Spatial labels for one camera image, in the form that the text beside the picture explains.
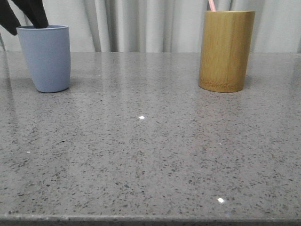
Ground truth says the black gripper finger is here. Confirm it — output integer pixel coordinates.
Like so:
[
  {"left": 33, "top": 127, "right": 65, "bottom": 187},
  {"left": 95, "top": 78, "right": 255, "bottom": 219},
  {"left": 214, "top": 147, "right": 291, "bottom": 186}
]
[
  {"left": 0, "top": 0, "right": 20, "bottom": 36},
  {"left": 12, "top": 0, "right": 49, "bottom": 28}
]

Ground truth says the blue plastic cup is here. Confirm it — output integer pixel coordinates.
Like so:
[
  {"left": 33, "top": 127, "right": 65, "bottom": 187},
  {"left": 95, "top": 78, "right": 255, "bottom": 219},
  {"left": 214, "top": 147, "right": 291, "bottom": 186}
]
[{"left": 16, "top": 25, "right": 71, "bottom": 93}]

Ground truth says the pink chopstick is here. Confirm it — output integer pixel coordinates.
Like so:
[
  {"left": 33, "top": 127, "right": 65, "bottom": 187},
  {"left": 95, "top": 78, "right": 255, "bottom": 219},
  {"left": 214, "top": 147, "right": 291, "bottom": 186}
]
[{"left": 208, "top": 0, "right": 216, "bottom": 12}]

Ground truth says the bamboo wooden cup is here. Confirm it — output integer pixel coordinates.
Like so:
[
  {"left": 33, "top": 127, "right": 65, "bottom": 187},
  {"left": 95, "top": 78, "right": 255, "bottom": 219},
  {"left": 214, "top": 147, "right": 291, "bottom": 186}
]
[{"left": 199, "top": 11, "right": 255, "bottom": 93}]

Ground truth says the grey curtain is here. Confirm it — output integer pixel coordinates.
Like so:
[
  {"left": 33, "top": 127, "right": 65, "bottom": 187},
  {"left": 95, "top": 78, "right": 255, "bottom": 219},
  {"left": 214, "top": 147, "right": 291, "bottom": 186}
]
[{"left": 0, "top": 0, "right": 301, "bottom": 54}]

